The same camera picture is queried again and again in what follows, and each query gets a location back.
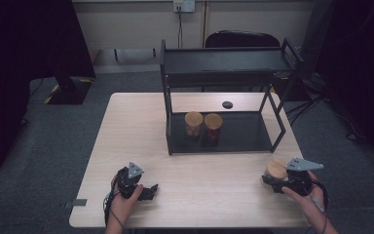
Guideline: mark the heap of pale nuts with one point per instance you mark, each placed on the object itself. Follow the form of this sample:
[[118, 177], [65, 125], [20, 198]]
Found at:
[[193, 130]]

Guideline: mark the black metal shelf rack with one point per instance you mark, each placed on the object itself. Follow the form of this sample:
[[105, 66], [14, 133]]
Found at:
[[227, 61]]

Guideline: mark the dark curtain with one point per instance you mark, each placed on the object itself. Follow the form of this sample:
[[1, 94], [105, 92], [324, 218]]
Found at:
[[363, 65], [19, 65]]

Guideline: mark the black stand base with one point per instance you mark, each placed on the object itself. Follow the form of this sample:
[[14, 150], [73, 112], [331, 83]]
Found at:
[[68, 91]]

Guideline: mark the white wall socket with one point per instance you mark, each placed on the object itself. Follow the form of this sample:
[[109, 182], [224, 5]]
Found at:
[[184, 5]]

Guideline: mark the grey tape strip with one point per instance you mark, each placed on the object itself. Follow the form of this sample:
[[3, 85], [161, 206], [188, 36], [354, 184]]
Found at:
[[75, 203]]

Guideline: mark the person's left hand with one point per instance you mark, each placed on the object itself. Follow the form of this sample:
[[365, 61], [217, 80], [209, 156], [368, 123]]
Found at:
[[121, 208]]

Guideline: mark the glass jar of red dates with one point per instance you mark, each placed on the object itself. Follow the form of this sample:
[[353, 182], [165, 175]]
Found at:
[[213, 121]]

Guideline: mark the black chair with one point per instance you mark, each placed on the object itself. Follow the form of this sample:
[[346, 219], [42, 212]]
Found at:
[[240, 39]]

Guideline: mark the person's right hand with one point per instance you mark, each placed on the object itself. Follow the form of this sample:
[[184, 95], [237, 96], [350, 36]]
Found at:
[[315, 204]]

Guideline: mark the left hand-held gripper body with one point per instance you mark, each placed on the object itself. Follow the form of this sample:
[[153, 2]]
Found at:
[[128, 180]]

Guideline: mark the glass jar with wooden lid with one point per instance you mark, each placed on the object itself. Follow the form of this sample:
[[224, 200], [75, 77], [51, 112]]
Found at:
[[276, 169]]

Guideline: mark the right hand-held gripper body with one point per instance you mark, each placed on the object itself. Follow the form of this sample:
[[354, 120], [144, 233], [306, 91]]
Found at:
[[300, 182]]

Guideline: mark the glass jar of pale nuts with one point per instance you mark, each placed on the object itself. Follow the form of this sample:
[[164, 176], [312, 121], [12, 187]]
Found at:
[[194, 119]]

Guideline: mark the heap of red dates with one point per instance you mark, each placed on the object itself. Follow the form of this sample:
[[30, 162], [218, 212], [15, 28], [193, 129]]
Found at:
[[213, 134]]

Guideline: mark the black round table grommet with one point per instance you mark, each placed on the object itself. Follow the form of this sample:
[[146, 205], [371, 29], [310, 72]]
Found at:
[[227, 104]]

